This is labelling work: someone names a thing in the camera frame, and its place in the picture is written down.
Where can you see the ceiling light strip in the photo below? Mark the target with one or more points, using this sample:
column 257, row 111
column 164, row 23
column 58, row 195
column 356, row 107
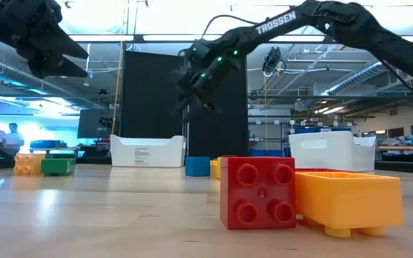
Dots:
column 102, row 38
column 411, row 38
column 170, row 38
column 296, row 38

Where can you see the black folding divider screen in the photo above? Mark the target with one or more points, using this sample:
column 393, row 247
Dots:
column 149, row 107

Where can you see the small blue block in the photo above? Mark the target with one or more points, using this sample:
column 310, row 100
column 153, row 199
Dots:
column 197, row 166

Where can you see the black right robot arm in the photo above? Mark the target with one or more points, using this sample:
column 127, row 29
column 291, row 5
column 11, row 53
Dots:
column 335, row 18

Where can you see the white bin with printed label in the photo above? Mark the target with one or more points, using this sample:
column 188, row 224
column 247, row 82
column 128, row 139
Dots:
column 145, row 152

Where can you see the silver ventilation duct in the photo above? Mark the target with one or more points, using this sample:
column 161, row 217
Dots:
column 357, row 77
column 2, row 68

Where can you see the yellow long block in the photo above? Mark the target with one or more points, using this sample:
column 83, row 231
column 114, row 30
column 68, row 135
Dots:
column 215, row 169

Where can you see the person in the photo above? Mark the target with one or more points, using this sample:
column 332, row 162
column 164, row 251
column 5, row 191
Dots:
column 14, row 138

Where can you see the wooden workbench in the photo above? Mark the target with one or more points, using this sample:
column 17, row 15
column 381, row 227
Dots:
column 400, row 148

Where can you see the red medium block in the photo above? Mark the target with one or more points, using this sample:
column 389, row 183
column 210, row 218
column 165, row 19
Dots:
column 258, row 193

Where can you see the blue workbench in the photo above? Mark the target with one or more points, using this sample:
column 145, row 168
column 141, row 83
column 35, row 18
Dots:
column 48, row 144

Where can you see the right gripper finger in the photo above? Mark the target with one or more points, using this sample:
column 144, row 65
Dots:
column 208, row 110
column 184, row 107

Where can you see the yellow-orange medium block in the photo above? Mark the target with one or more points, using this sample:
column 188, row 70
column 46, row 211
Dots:
column 348, row 200
column 29, row 165

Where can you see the dark computer monitor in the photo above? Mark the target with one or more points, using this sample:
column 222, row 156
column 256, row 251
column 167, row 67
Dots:
column 91, row 123

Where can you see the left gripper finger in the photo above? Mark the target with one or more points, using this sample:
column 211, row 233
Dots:
column 61, row 41
column 56, row 68

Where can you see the white plastic bin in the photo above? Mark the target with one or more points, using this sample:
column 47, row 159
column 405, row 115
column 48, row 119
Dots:
column 332, row 156

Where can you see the green medium block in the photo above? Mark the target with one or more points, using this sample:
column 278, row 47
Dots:
column 57, row 167

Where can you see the red long block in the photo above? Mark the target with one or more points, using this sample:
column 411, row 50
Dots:
column 321, row 170

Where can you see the black ceiling-hung camera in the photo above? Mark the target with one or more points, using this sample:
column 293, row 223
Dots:
column 272, row 61

